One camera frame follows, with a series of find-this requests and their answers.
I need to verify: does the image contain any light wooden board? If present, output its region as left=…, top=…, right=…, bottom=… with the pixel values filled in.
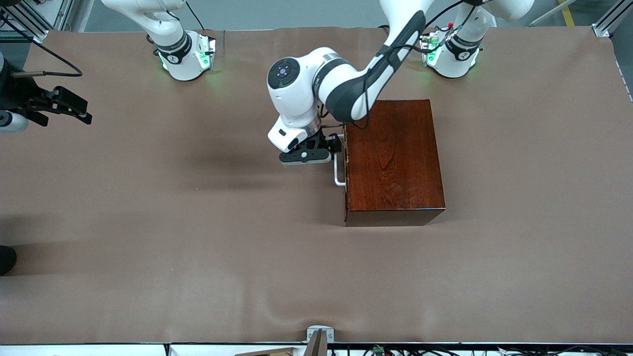
left=234, top=347, right=296, bottom=356

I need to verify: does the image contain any aluminium frame with struts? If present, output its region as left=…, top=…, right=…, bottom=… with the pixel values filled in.
left=0, top=0, right=75, bottom=44

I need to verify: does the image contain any wooden drawer with white handle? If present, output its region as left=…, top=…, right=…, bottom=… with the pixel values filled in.
left=332, top=126, right=350, bottom=223

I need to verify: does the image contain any black rounded object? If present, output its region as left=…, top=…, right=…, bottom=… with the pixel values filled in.
left=0, top=246, right=17, bottom=276

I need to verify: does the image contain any brown table mat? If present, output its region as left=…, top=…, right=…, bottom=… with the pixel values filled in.
left=0, top=26, right=633, bottom=345

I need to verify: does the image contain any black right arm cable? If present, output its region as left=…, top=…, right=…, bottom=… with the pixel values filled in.
left=0, top=14, right=84, bottom=79

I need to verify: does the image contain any dark grey post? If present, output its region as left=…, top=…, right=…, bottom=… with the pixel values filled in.
left=303, top=330, right=328, bottom=356

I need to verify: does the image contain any tangle of black cables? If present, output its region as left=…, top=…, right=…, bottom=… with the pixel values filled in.
left=329, top=345, right=633, bottom=356

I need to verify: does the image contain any dark brown wooden cabinet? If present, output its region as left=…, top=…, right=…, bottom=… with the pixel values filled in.
left=344, top=99, right=446, bottom=227

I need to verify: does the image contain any aluminium profile bar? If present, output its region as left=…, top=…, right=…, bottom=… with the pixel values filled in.
left=592, top=0, right=633, bottom=38

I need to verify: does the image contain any small grey metal bracket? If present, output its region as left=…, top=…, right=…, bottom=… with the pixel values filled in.
left=306, top=325, right=335, bottom=343

